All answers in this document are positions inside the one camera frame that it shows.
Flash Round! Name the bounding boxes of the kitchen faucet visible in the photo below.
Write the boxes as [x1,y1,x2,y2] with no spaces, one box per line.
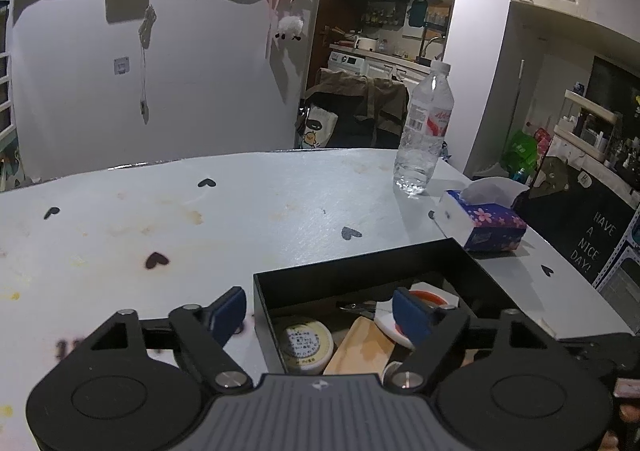
[422,35,446,64]

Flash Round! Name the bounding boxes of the white storage rack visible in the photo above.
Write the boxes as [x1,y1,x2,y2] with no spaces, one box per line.
[552,88,624,168]

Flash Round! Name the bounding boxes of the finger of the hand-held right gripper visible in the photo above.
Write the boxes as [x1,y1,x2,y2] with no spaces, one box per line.
[556,331,640,379]

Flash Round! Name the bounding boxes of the chair with brown jacket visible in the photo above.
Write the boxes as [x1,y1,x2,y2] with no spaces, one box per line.
[300,68,409,150]

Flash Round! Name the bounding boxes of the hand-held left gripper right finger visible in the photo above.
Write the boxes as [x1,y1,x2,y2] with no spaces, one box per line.
[386,287,543,392]

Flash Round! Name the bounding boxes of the clear plastic water bottle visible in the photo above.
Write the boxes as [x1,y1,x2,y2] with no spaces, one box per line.
[393,61,455,196]

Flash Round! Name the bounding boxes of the black wall screen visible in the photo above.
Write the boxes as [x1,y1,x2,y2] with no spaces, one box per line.
[584,55,640,118]

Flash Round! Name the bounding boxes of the blue floral tissue box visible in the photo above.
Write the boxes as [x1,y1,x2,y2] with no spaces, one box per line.
[432,176,529,252]

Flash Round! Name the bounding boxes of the white printed paper bag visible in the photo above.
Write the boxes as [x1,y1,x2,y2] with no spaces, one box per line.
[299,103,339,150]

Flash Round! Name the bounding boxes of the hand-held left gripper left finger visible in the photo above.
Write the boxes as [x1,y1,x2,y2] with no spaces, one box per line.
[90,287,253,393]

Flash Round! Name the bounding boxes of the white plush sheep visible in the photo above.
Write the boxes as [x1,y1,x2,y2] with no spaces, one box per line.
[273,14,306,42]

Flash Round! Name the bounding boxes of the white red round container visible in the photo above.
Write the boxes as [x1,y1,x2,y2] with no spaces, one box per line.
[375,281,459,350]

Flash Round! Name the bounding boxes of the hanging grey cord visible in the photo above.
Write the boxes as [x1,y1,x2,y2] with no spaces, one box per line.
[137,5,159,125]

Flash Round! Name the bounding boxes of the white washing machine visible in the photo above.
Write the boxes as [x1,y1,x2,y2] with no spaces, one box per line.
[327,50,366,77]

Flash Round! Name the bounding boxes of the light arched wooden block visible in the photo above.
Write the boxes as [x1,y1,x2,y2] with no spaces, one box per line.
[322,317,397,376]

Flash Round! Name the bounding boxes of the person's right hand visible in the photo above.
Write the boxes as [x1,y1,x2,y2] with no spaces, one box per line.
[600,378,640,451]

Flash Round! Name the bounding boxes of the black chalkboard sign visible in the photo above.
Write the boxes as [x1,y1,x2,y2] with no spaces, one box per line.
[529,155,639,288]

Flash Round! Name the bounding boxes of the grey metal shelf frame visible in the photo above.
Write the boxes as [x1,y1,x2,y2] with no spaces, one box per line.
[594,205,640,313]

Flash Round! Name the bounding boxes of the black rectangular box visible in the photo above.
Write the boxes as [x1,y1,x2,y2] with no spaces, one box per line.
[252,238,526,377]

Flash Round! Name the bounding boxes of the green plastic bag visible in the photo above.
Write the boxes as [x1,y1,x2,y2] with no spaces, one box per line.
[502,128,539,178]

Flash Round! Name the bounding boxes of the round tin with cream lid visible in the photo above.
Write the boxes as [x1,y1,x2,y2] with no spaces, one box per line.
[273,316,335,376]

